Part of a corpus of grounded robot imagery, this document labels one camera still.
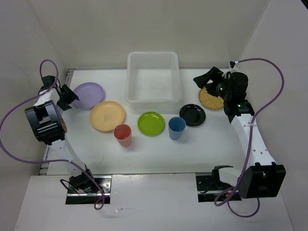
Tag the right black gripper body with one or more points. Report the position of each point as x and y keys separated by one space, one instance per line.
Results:
x=220 y=89

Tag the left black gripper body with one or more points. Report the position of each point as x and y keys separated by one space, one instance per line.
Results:
x=62 y=102

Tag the purple plastic plate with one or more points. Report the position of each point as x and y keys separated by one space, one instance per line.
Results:
x=89 y=95

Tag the orange plastic plate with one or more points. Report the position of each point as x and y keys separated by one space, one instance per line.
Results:
x=106 y=116

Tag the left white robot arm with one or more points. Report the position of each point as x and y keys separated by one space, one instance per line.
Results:
x=49 y=127

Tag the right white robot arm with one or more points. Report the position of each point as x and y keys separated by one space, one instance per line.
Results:
x=261 y=176

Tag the clear plastic bin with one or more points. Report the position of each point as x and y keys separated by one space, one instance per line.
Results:
x=153 y=82

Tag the round woven bamboo coaster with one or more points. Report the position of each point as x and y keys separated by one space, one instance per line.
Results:
x=210 y=102

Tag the black plastic plate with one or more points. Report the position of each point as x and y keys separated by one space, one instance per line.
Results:
x=193 y=115

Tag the blue plastic cup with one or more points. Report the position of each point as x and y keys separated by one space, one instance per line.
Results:
x=176 y=126

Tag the red plastic cup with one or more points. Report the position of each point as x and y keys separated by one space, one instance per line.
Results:
x=122 y=133

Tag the green plastic plate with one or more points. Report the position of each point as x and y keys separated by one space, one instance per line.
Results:
x=151 y=124

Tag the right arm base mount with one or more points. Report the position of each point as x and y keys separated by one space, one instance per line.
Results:
x=207 y=189

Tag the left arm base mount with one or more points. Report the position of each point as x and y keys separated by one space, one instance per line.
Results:
x=80 y=197

